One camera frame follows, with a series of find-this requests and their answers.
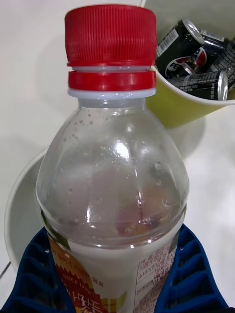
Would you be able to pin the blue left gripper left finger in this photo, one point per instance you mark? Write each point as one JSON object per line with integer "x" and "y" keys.
{"x": 34, "y": 281}

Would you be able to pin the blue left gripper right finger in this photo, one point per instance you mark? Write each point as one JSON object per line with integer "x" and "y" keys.
{"x": 193, "y": 281}

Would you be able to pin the clear bottle with red cap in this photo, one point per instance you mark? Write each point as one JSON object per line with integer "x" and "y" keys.
{"x": 112, "y": 171}

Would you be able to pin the grey plastic bin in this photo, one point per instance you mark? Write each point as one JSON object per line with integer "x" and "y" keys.
{"x": 22, "y": 207}

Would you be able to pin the yellow-green plastic bin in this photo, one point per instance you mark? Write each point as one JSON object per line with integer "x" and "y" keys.
{"x": 171, "y": 110}

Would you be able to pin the black drink can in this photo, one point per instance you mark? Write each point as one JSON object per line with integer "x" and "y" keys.
{"x": 228, "y": 61}
{"x": 213, "y": 49}
{"x": 176, "y": 49}
{"x": 200, "y": 85}

